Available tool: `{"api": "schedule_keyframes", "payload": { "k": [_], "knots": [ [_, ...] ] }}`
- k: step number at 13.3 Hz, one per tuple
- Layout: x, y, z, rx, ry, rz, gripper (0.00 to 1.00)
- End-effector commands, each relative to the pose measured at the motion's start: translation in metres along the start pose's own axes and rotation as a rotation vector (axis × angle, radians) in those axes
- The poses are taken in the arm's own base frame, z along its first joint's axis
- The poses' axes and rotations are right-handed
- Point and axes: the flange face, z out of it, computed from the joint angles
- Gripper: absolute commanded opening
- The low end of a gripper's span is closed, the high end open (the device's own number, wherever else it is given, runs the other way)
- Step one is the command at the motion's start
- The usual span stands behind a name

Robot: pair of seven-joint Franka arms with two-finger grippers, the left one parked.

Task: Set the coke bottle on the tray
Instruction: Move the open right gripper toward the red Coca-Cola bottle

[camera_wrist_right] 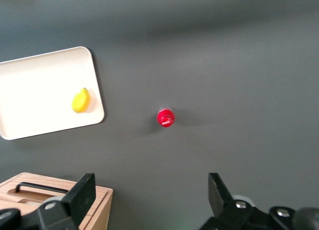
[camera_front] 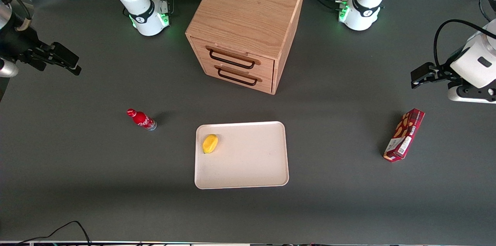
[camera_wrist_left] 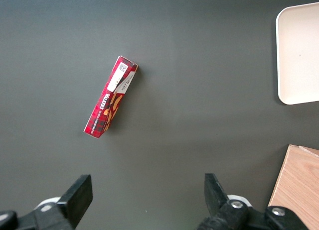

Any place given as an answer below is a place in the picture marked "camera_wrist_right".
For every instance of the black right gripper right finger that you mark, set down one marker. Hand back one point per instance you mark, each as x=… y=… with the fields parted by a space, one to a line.
x=219 y=200

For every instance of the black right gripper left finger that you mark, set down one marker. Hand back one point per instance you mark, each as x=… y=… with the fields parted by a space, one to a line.
x=79 y=197

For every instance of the red coke bottle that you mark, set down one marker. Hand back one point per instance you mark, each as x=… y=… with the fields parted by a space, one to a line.
x=165 y=118

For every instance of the cream rectangular tray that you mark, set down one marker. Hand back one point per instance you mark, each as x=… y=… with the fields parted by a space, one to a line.
x=37 y=95

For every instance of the wooden drawer cabinet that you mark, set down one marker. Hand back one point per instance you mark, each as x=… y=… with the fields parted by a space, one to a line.
x=104 y=202

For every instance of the yellow toy lemon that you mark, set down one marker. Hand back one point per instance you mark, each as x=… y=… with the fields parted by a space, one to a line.
x=81 y=101

